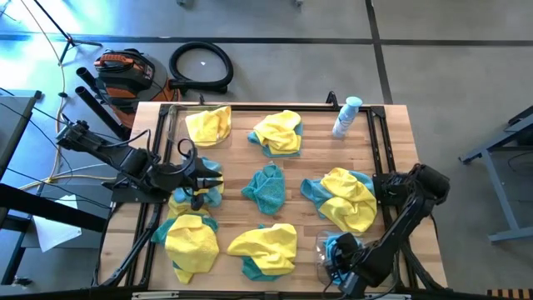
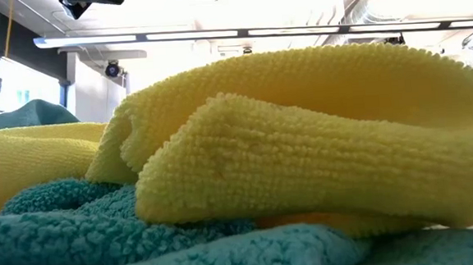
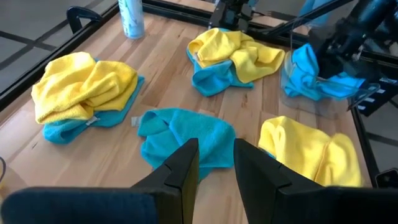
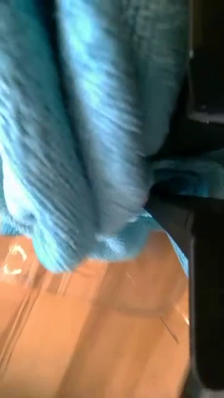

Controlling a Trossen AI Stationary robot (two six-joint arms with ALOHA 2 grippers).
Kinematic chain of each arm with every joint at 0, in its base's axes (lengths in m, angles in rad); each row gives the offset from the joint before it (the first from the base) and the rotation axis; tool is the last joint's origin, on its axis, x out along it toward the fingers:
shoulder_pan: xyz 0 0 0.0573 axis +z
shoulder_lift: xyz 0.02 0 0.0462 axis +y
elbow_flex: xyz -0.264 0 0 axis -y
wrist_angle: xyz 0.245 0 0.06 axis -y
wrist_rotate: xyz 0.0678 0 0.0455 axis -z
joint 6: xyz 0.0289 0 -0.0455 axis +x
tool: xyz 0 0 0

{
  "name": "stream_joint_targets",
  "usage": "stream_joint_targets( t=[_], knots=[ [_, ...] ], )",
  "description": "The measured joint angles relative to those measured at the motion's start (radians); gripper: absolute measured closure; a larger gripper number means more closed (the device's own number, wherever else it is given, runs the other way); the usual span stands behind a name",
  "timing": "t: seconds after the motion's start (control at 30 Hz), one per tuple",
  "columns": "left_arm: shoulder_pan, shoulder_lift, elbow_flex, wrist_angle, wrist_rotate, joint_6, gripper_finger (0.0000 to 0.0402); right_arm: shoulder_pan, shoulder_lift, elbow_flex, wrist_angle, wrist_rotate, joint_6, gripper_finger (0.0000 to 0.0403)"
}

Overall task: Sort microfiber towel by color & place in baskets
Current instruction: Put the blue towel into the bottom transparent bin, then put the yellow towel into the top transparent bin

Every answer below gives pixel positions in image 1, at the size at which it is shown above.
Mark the white paper sheet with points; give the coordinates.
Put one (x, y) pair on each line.
(54, 233)

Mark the black metal table frame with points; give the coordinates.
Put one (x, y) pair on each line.
(291, 108)

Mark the teal microfiber towel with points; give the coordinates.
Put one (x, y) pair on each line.
(160, 235)
(265, 189)
(254, 271)

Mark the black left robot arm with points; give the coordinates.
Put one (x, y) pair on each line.
(121, 156)

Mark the black vacuum wand tube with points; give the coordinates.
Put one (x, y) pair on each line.
(85, 76)
(100, 110)

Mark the grey metal table frame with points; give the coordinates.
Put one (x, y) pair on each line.
(501, 196)

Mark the black structural beam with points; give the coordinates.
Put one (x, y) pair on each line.
(41, 206)

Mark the white spray bottle blue cap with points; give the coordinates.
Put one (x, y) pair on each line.
(345, 118)

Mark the black tripod stand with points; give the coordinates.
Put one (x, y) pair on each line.
(68, 40)

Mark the grey side table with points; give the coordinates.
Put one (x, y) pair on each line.
(12, 125)

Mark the black frame bracket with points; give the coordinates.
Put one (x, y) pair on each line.
(332, 100)

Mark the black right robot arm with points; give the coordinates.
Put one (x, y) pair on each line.
(395, 233)

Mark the yellow microfiber towel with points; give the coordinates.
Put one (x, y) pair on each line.
(279, 133)
(208, 125)
(266, 248)
(179, 208)
(191, 248)
(350, 204)

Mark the yellow black hazard strip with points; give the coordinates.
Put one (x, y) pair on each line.
(508, 293)

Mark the silver metal bracket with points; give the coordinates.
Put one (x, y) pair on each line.
(154, 295)
(387, 296)

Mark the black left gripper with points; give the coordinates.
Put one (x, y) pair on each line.
(175, 177)

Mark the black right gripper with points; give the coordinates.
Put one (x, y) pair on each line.
(349, 248)

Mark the orange black shop vacuum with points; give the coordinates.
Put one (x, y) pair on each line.
(125, 77)

